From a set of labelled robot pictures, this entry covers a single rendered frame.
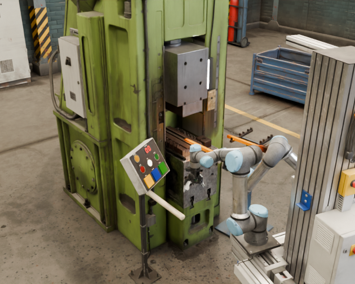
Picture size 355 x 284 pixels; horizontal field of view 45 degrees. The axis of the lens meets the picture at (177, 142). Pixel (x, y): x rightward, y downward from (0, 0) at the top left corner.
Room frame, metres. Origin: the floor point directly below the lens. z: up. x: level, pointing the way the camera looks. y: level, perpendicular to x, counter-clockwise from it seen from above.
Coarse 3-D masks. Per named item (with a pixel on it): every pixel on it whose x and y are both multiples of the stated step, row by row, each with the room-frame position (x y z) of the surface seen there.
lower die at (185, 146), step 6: (168, 126) 3.46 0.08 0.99; (168, 132) 3.32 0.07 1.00; (180, 132) 3.33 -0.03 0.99; (174, 138) 3.22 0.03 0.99; (180, 138) 3.20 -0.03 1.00; (192, 138) 3.22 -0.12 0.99; (168, 144) 3.16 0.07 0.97; (174, 144) 3.13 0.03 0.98; (180, 144) 3.11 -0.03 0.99; (186, 144) 3.11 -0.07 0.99; (174, 150) 3.10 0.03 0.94; (180, 150) 3.04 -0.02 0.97; (186, 150) 3.04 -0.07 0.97; (186, 156) 3.04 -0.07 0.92
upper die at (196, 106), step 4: (200, 100) 3.13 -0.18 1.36; (168, 104) 3.15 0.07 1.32; (184, 104) 3.04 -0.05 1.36; (188, 104) 3.05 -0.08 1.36; (192, 104) 3.08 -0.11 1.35; (196, 104) 3.10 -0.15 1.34; (200, 104) 3.13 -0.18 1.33; (168, 108) 3.15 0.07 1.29; (172, 108) 3.11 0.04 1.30; (176, 108) 3.08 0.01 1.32; (180, 108) 3.04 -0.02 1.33; (184, 108) 3.03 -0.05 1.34; (188, 108) 3.05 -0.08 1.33; (192, 108) 3.08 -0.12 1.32; (196, 108) 3.11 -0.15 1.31; (200, 108) 3.13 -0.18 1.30; (176, 112) 3.08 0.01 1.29; (180, 112) 3.04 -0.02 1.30; (184, 112) 3.03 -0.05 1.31; (188, 112) 3.06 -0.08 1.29; (192, 112) 3.08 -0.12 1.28; (196, 112) 3.11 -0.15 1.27; (184, 116) 3.03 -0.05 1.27
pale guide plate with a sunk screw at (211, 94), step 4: (208, 92) 3.35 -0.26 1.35; (212, 92) 3.38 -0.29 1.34; (208, 96) 3.35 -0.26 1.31; (212, 96) 3.38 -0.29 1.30; (208, 100) 3.35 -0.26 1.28; (212, 100) 3.38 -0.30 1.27; (208, 104) 3.35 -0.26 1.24; (212, 104) 3.38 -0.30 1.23; (208, 108) 3.35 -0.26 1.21; (212, 108) 3.38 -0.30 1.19
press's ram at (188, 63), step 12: (168, 48) 3.15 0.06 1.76; (180, 48) 3.15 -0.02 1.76; (192, 48) 3.15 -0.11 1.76; (204, 48) 3.15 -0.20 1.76; (168, 60) 3.07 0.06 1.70; (180, 60) 3.00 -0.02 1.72; (192, 60) 3.07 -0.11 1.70; (204, 60) 3.15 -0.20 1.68; (168, 72) 3.07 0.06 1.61; (180, 72) 3.01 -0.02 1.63; (192, 72) 3.08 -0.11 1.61; (204, 72) 3.15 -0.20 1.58; (168, 84) 3.07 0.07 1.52; (180, 84) 3.01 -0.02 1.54; (192, 84) 3.08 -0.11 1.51; (204, 84) 3.15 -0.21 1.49; (168, 96) 3.07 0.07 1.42; (180, 96) 3.01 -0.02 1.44; (192, 96) 3.08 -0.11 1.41; (204, 96) 3.15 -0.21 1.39
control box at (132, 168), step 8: (144, 144) 2.70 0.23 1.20; (152, 144) 2.76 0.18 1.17; (136, 152) 2.59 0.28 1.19; (144, 152) 2.65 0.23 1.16; (152, 152) 2.71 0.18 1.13; (160, 152) 2.78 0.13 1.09; (120, 160) 2.54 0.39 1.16; (128, 160) 2.50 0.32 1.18; (144, 160) 2.61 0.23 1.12; (152, 160) 2.67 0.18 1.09; (160, 160) 2.73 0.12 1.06; (128, 168) 2.51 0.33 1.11; (136, 168) 2.50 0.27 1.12; (152, 168) 2.62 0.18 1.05; (168, 168) 2.75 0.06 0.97; (128, 176) 2.51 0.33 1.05; (136, 176) 2.48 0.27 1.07; (144, 176) 2.51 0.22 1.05; (152, 176) 2.57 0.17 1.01; (136, 184) 2.48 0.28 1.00; (144, 184) 2.47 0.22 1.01; (144, 192) 2.45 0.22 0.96
